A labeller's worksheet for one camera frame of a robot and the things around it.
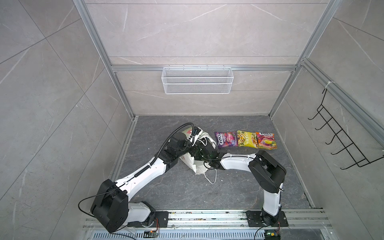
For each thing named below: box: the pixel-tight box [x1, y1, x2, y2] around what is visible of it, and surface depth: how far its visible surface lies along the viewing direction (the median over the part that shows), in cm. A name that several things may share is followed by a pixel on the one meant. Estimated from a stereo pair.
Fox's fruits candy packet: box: [255, 132, 277, 150], surface depth 103 cm
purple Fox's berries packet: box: [214, 131, 239, 149], surface depth 105 cm
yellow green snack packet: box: [236, 130, 259, 149], surface depth 103 cm
